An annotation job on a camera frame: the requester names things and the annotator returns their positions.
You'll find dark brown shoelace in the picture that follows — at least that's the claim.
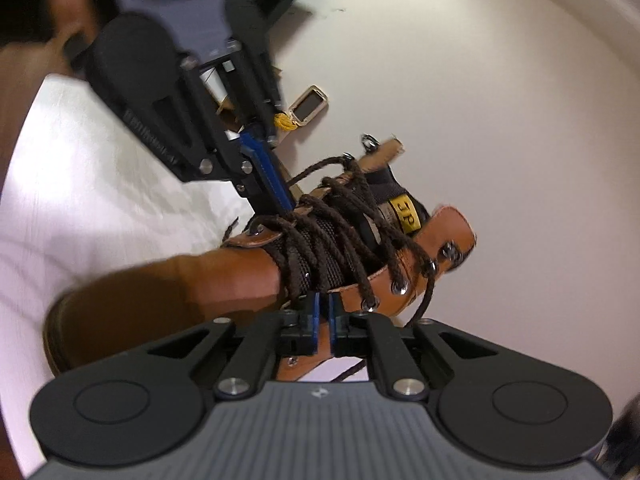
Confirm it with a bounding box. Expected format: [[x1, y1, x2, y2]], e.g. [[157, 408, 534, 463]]
[[224, 156, 438, 322]]

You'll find tan leather boot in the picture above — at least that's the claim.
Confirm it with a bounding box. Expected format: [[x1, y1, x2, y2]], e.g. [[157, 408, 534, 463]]
[[42, 139, 476, 374]]

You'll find person left hand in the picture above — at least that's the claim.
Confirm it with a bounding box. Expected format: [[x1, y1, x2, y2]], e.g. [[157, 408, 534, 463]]
[[0, 0, 101, 91]]

